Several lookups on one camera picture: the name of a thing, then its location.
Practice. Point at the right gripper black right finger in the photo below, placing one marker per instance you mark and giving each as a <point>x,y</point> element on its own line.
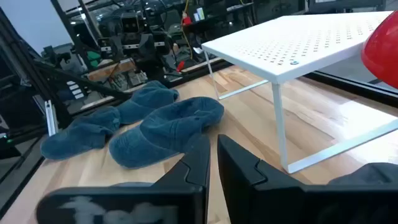
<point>264,202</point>

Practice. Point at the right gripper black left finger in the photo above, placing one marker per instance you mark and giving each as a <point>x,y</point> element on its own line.
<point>186,199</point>

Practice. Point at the dark blue denim cap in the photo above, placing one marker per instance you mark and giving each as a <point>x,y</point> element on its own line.
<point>81,133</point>

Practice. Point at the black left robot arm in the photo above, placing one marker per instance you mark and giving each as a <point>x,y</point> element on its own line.
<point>146,46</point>

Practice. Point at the wooden plank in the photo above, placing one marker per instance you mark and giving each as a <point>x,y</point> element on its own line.
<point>109,71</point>

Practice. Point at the white perforated metal shelf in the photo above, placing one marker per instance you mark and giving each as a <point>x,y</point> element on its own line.
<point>280,43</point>

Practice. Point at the green object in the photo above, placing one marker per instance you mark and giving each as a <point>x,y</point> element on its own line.
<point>94,59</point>

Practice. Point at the small red object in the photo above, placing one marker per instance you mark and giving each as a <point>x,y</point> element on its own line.
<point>186,19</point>

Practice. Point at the red desk lamp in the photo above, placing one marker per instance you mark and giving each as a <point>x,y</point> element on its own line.
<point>382,53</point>

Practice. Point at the black table edge rail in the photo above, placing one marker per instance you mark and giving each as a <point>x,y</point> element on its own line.
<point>199,73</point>
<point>357,88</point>

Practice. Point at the black diagonal frame brace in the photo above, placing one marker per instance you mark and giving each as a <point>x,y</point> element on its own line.
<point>93,83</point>

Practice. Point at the silver metal bracket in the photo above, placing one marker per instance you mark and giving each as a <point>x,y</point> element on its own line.
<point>51,118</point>

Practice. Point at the black frame post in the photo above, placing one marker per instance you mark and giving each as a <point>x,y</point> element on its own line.
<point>46,93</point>

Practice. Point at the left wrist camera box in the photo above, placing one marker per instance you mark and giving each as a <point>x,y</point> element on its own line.
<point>130,23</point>

